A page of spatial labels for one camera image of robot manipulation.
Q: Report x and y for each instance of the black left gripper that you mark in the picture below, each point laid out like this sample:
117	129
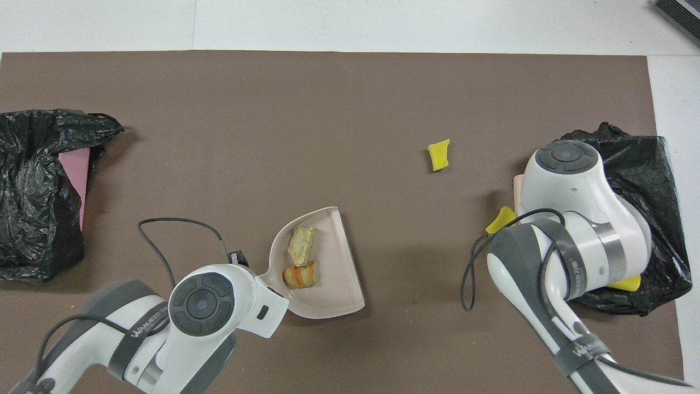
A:
238	259

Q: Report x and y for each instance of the striped orange bread roll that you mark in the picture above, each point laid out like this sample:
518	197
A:
301	275

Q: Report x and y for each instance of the pale bread piece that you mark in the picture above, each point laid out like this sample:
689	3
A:
302	246

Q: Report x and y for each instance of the beige plastic dustpan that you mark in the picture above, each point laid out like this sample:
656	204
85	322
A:
333	295

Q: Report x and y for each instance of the yellow sponge piece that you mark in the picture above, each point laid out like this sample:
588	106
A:
629	283
438	156
499	221

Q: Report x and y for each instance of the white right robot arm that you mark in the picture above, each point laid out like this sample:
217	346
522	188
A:
574	186

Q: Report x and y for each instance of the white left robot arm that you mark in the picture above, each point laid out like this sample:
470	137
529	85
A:
202	303

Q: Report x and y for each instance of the pink trash bin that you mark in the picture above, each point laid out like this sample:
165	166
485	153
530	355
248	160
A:
75	175

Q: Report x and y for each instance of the black plastic trash bag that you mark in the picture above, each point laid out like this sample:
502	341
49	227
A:
33	219
656	175

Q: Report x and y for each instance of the brown table mat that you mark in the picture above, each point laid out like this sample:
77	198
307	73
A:
219	137

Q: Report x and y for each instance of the dark ribbed panel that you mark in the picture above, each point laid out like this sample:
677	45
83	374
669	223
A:
681	16

